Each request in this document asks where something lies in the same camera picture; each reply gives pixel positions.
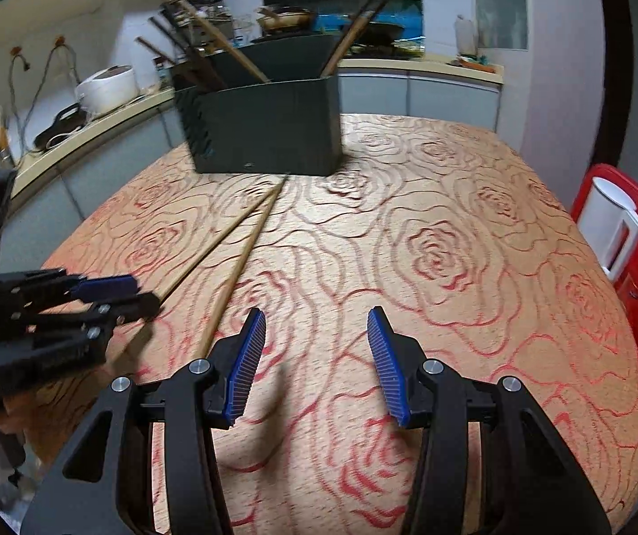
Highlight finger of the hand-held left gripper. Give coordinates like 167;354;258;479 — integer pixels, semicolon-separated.
12;291;162;341
0;269;137;314

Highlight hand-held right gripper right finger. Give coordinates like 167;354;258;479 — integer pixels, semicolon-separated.
366;306;613;535

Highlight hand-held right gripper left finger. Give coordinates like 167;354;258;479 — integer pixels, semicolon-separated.
21;308;268;535

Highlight light wooden chopstick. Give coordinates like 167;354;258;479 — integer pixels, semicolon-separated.
154;175;289;302
178;1;271;83
196;181;286;363

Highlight dark grey utensil holder box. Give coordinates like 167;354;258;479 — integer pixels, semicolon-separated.
173;33;343;175

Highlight dark brown chopstick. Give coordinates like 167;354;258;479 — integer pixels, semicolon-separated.
135;37;203;87
148;16;228;91
160;5;208;59

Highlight black chopstick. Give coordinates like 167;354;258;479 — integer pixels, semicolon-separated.
352;0;392;29
344;0;381;34

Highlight rose patterned orange tablecloth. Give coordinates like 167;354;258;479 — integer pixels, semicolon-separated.
0;114;638;535

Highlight black small appliance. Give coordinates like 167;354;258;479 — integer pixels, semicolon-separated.
34;103;87;149

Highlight white rice cooker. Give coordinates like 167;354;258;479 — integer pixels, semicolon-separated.
76;65;140;116

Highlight white electric kettle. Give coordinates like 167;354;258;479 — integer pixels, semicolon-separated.
581;177;638;280

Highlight grey base cabinets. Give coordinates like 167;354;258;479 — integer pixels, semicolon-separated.
0;75;501;246

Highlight metal spice rack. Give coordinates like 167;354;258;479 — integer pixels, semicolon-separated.
163;0;236;50

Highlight beige kitchen countertop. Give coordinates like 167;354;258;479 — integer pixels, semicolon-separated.
9;53;504;202

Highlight golden wok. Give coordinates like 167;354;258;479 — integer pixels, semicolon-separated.
257;7;318;33

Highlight black wok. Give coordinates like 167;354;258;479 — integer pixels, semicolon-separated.
352;21;407;46

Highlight clear oil bottle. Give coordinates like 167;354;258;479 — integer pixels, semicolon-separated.
454;16;479;57

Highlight blue backsplash panel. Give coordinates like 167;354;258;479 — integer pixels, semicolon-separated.
319;0;426;41

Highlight frosted glass window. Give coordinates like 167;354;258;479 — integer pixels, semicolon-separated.
472;0;529;50

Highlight wooden handled kitchen tools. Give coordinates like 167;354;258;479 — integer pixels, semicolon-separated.
0;106;16;168

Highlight hanging power cord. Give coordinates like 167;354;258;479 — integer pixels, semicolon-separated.
8;45;33;140
29;36;81;140

